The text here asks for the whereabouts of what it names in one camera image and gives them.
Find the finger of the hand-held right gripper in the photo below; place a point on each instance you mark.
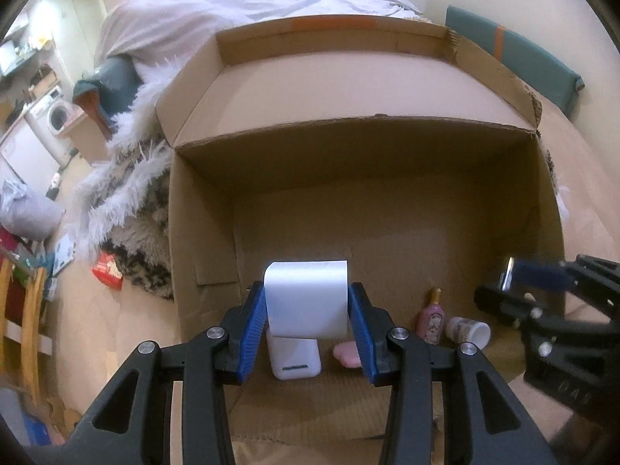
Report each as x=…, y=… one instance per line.
x=503, y=305
x=542, y=275

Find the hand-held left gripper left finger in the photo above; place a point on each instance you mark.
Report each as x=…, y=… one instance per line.
x=252, y=329

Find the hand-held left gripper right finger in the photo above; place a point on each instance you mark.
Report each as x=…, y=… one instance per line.
x=363, y=334

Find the small shiny metal object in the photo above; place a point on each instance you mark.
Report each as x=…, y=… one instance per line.
x=507, y=273

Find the small white jar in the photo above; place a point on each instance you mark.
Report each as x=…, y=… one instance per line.
x=467, y=333

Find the white earbuds case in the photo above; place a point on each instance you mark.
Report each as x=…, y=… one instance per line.
x=293, y=356

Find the white charger block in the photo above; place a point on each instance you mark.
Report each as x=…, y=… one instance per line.
x=305, y=295

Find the small pink perfume bottle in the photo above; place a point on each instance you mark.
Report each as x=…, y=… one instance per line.
x=430, y=322

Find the cardboard box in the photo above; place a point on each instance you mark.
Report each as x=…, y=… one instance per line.
x=363, y=193

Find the red gift box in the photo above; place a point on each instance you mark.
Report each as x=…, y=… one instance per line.
x=107, y=271

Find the fluffy leopard print blanket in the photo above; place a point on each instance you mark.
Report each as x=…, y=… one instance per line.
x=131, y=193

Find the blue bathroom scale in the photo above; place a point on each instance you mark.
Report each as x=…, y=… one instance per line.
x=64, y=254

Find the teal headboard cushion orange stripe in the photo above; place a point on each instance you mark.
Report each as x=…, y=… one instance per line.
x=533, y=63

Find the yellow wooden shelf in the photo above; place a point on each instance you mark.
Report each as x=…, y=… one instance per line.
x=31, y=329

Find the small white bottle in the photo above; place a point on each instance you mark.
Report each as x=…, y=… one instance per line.
x=55, y=185

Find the grey trash bag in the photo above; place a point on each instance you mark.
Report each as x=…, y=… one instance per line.
x=29, y=213

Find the wooden bedside cabinet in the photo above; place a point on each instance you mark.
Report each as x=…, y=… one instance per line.
x=85, y=140

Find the white kitchen counter cabinet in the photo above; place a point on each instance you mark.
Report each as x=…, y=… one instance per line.
x=24, y=155

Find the white washing machine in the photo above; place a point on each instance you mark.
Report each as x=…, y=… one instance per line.
x=55, y=114

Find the white duvet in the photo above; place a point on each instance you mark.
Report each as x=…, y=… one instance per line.
x=193, y=14

